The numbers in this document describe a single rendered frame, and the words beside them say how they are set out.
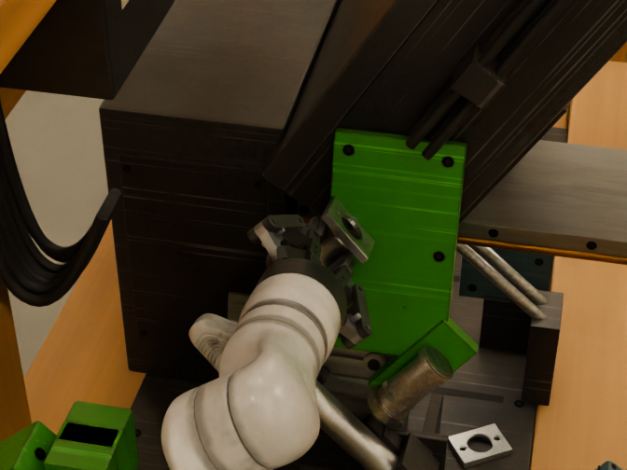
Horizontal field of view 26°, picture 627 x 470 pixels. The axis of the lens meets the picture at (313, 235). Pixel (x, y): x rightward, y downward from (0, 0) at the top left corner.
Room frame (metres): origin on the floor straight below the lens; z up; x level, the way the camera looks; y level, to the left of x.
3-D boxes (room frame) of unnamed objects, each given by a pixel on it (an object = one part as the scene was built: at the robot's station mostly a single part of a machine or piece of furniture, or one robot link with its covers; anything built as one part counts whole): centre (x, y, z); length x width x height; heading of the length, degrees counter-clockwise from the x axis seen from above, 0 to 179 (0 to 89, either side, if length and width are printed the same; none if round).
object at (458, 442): (0.97, -0.17, 0.90); 0.06 x 0.04 x 0.01; 111
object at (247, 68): (1.21, 0.08, 1.07); 0.30 x 0.18 x 0.34; 168
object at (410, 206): (0.99, -0.08, 1.17); 0.13 x 0.12 x 0.20; 168
